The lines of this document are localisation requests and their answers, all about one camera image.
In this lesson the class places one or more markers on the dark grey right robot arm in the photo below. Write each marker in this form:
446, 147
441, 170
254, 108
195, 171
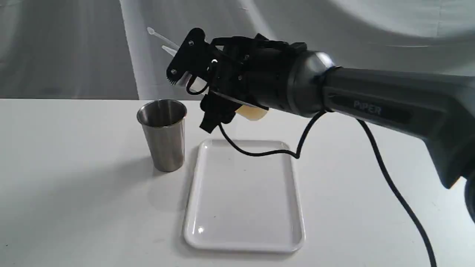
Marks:
438, 109

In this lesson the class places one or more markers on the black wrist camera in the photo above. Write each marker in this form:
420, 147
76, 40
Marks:
259, 42

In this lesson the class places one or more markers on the stainless steel cup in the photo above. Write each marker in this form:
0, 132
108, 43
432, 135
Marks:
163, 124

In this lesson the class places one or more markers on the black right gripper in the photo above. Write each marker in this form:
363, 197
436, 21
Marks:
262, 80

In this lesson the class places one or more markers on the white plastic tray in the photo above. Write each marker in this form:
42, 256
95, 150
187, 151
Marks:
243, 203

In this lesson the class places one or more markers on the grey backdrop cloth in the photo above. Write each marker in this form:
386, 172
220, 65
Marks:
112, 49

